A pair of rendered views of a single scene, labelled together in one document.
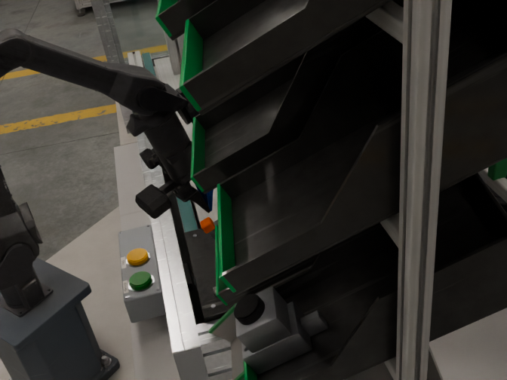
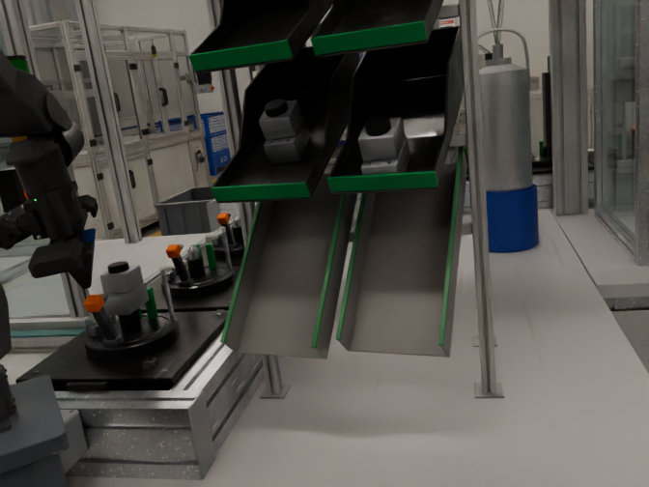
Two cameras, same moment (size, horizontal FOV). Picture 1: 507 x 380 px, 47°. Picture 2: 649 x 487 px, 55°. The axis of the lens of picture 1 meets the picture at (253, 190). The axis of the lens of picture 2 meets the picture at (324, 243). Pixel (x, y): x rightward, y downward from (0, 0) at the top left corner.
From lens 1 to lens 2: 0.83 m
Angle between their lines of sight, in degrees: 63
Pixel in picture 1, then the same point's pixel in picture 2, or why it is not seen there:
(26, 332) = (51, 423)
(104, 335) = not seen: outside the picture
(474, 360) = not seen: hidden behind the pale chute
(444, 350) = not seen: hidden behind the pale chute
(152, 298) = (71, 426)
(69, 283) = (15, 389)
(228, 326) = (235, 326)
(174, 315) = (133, 403)
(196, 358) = (203, 412)
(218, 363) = (213, 417)
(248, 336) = (396, 136)
